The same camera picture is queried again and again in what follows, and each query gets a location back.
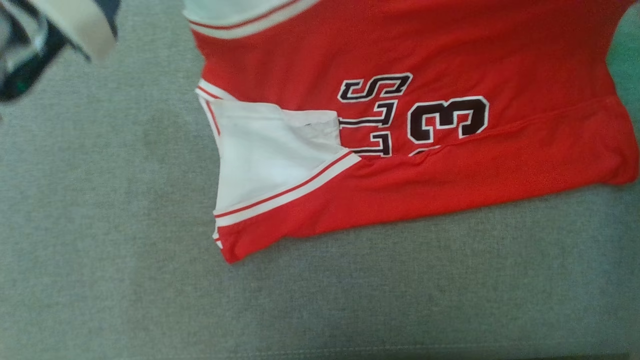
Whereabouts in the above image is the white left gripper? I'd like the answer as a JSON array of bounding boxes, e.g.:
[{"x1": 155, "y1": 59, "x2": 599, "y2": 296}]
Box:
[{"x1": 0, "y1": 0, "x2": 122, "y2": 103}]

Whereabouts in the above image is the red and white basketball jersey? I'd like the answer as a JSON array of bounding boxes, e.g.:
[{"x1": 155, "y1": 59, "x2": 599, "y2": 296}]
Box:
[{"x1": 182, "y1": 0, "x2": 640, "y2": 264}]

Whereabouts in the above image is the large grey sofa seat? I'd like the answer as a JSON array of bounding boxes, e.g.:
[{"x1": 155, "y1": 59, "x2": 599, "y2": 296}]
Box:
[{"x1": 0, "y1": 0, "x2": 640, "y2": 360}]

